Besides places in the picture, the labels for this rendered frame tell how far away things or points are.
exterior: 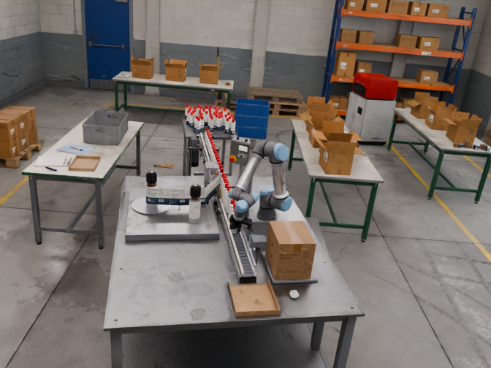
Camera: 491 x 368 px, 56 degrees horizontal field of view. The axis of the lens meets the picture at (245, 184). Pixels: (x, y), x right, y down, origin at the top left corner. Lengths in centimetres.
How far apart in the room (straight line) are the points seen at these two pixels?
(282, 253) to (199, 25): 852
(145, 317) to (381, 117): 690
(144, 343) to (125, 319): 78
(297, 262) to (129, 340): 132
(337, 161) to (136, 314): 296
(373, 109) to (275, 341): 596
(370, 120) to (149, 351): 646
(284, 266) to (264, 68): 830
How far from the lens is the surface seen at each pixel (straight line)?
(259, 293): 294
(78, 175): 461
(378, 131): 897
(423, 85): 1092
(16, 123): 706
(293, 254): 296
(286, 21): 1095
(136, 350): 345
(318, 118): 609
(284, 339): 359
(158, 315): 275
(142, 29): 1117
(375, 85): 870
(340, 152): 498
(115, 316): 276
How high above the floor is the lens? 257
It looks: 23 degrees down
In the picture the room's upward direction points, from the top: 5 degrees clockwise
